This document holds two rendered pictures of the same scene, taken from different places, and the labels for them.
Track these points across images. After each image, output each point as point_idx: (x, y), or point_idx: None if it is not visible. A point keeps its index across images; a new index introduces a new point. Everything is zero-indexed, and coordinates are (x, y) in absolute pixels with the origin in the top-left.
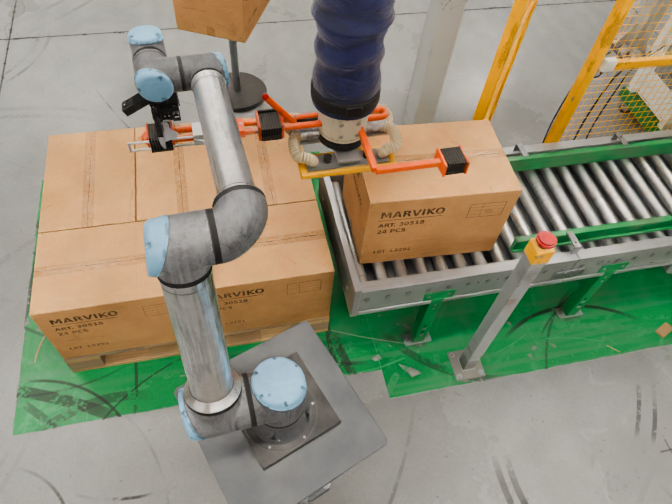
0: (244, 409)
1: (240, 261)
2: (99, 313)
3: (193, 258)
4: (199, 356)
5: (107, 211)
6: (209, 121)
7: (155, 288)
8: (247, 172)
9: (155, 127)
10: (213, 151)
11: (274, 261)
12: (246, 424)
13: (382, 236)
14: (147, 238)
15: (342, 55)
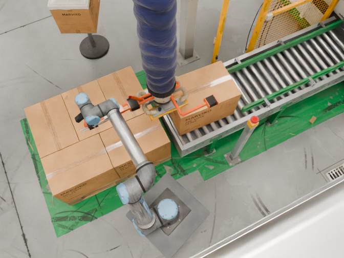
0: (158, 221)
1: None
2: (79, 186)
3: (137, 195)
4: (142, 215)
5: (65, 140)
6: (122, 135)
7: (99, 170)
8: (143, 155)
9: None
10: (128, 149)
11: (144, 144)
12: (159, 226)
13: (187, 125)
14: (121, 195)
15: (159, 81)
